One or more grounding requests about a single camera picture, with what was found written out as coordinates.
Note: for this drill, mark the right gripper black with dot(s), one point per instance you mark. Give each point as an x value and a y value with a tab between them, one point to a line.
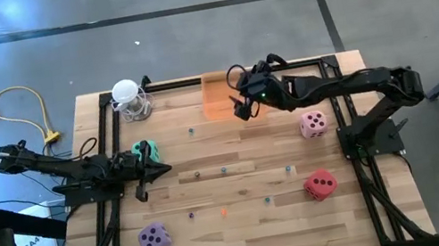
260	86

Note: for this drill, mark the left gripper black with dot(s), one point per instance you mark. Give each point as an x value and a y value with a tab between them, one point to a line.
129	166

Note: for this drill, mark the large teal foam die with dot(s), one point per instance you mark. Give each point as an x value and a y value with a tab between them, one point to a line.
152	150

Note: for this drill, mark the small blue die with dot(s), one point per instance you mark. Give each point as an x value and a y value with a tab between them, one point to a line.
191	215

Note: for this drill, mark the large purple foam die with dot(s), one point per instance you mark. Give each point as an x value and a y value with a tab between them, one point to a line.
154	238

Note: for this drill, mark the large pink foam die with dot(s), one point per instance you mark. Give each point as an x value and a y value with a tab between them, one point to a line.
314	124

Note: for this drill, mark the large red foam die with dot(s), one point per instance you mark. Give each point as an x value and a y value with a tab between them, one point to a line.
320	184

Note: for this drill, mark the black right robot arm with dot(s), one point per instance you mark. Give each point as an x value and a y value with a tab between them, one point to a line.
353	83

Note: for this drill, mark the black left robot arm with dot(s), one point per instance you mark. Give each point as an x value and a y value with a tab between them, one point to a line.
55	167

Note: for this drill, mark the orange translucent plastic bin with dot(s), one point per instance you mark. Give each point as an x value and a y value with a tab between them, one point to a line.
217	96

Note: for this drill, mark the small orange translucent die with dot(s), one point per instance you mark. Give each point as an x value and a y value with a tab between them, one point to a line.
223	212

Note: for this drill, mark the white mushroom table lamp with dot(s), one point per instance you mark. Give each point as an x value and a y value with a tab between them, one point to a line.
125	90

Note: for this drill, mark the black diagonal bar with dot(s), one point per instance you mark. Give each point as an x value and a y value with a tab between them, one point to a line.
29	224

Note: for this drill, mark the black aluminium table frame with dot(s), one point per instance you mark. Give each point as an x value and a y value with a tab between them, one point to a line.
176	84

